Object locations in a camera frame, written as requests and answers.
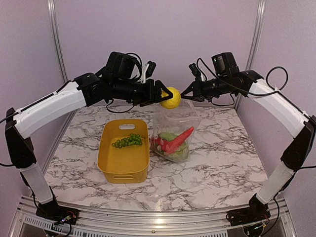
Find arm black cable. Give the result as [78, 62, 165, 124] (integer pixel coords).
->
[106, 52, 145, 114]
[209, 66, 289, 107]

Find clear zip top bag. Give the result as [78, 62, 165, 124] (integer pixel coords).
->
[151, 100, 201, 163]

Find right aluminium frame post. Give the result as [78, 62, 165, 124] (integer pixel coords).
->
[234, 0, 267, 111]

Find aluminium frame post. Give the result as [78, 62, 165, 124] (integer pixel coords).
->
[234, 0, 267, 111]
[47, 0, 68, 83]

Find yellow plastic basket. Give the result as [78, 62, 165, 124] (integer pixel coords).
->
[98, 119, 150, 184]

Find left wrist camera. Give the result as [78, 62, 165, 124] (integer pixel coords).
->
[138, 61, 157, 83]

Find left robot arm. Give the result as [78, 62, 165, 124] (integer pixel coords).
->
[5, 72, 173, 220]

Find green toy cabbage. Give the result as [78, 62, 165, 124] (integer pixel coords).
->
[155, 132, 189, 162]

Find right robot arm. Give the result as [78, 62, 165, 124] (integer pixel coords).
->
[180, 64, 316, 221]

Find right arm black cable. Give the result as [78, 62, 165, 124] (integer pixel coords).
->
[209, 66, 289, 107]

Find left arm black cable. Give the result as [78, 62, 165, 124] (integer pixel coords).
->
[106, 52, 145, 114]

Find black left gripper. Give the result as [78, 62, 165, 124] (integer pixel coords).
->
[111, 77, 173, 106]

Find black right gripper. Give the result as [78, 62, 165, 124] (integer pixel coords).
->
[180, 75, 236, 102]

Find green toy grapes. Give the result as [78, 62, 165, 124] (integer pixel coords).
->
[112, 133, 143, 149]

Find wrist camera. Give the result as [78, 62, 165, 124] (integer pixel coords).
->
[189, 63, 207, 81]
[138, 61, 157, 83]

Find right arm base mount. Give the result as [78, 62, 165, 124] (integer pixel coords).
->
[226, 195, 271, 226]

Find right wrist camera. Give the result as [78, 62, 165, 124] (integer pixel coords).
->
[189, 63, 207, 81]

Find left aluminium frame post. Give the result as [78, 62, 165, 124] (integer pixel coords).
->
[47, 0, 68, 83]

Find aluminium table front rail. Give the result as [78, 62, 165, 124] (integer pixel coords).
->
[14, 195, 294, 237]

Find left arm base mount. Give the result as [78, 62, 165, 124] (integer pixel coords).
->
[35, 197, 79, 225]

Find yellow toy lemon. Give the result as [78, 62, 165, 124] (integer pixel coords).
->
[160, 86, 182, 110]

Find orange toy carrot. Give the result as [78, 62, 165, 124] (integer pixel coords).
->
[165, 126, 194, 154]

